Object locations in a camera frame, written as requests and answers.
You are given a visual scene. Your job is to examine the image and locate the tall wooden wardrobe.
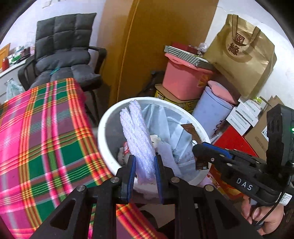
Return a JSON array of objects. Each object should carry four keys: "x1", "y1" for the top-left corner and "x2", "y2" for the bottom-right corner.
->
[{"x1": 101, "y1": 0, "x2": 218, "y2": 108}]

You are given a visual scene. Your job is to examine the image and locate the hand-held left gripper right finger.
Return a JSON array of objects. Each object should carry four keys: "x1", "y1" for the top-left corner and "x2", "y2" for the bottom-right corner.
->
[{"x1": 154, "y1": 154, "x2": 263, "y2": 239}]

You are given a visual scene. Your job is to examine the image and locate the brown cardboard box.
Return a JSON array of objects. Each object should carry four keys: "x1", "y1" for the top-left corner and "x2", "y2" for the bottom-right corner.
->
[{"x1": 243, "y1": 95, "x2": 285, "y2": 159}]

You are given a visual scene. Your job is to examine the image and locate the blue bin pink lid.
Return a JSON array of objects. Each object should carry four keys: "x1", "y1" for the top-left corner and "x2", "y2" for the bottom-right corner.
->
[{"x1": 192, "y1": 80, "x2": 239, "y2": 126}]

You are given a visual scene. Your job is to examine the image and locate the grey padded chair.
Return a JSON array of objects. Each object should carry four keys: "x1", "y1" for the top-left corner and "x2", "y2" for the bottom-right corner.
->
[{"x1": 18, "y1": 13, "x2": 107, "y2": 124}]

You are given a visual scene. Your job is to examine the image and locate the pink plastic bucket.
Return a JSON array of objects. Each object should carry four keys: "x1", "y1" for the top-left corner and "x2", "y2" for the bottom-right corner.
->
[{"x1": 162, "y1": 53, "x2": 215, "y2": 101}]

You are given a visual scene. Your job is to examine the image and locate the striped edge box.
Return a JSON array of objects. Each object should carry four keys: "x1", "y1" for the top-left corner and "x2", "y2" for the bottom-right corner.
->
[{"x1": 164, "y1": 42, "x2": 215, "y2": 69}]

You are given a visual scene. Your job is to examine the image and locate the red gold patterned bag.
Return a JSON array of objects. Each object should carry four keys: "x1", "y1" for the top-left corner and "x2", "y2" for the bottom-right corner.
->
[{"x1": 207, "y1": 164, "x2": 245, "y2": 200}]

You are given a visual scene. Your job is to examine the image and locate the clear plastic bag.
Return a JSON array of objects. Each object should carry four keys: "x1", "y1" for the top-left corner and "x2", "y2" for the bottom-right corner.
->
[{"x1": 6, "y1": 79, "x2": 24, "y2": 99}]

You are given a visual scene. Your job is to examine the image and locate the white foam net sleeve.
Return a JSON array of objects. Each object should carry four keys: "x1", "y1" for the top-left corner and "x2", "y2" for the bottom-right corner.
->
[{"x1": 119, "y1": 99, "x2": 157, "y2": 185}]

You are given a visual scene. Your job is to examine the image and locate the white nightstand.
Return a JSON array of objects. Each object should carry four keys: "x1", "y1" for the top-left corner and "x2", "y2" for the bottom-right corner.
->
[{"x1": 0, "y1": 54, "x2": 35, "y2": 104}]

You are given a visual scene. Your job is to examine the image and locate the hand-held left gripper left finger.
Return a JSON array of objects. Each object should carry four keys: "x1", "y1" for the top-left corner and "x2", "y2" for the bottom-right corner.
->
[{"x1": 30, "y1": 154, "x2": 137, "y2": 239}]

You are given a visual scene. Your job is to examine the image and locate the white cardboard box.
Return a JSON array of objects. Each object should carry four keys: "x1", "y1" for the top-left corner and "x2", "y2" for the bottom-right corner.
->
[
  {"x1": 226, "y1": 108, "x2": 258, "y2": 135},
  {"x1": 238, "y1": 98, "x2": 262, "y2": 122}
]

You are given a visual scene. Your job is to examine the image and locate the white trash bin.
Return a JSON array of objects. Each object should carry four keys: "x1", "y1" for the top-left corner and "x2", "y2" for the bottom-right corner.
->
[{"x1": 97, "y1": 97, "x2": 211, "y2": 200}]

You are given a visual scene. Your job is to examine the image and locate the dark brown wrapper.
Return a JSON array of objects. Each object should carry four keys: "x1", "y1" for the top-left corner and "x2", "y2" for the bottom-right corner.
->
[{"x1": 181, "y1": 124, "x2": 200, "y2": 138}]

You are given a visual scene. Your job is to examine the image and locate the yellow patterned box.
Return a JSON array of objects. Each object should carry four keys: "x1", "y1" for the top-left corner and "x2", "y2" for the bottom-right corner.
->
[{"x1": 154, "y1": 84, "x2": 200, "y2": 112}]

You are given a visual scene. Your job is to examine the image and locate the plaid tablecloth table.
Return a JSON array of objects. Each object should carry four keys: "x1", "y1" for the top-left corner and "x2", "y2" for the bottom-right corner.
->
[{"x1": 0, "y1": 78, "x2": 170, "y2": 239}]

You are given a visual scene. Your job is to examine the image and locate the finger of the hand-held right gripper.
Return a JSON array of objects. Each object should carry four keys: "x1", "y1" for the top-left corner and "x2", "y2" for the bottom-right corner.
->
[
  {"x1": 202, "y1": 142, "x2": 239, "y2": 159},
  {"x1": 192, "y1": 145, "x2": 232, "y2": 172}
]

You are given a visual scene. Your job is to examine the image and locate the white plastic bin liner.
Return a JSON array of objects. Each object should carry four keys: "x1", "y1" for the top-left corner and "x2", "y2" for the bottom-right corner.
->
[{"x1": 140, "y1": 103, "x2": 202, "y2": 182}]

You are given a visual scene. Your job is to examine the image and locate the red cardboard box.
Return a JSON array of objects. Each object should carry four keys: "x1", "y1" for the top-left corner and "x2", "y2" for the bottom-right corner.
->
[{"x1": 212, "y1": 125, "x2": 261, "y2": 159}]

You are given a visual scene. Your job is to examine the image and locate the person's right hand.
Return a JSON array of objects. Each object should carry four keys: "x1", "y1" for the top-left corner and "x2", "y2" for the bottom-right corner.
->
[{"x1": 241, "y1": 194, "x2": 286, "y2": 236}]

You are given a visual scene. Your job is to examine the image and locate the wooden bed headboard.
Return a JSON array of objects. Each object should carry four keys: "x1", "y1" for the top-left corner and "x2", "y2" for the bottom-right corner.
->
[{"x1": 0, "y1": 43, "x2": 11, "y2": 61}]

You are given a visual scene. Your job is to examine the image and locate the gold paper bag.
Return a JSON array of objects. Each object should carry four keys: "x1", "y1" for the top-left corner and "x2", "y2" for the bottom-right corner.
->
[{"x1": 203, "y1": 14, "x2": 277, "y2": 100}]

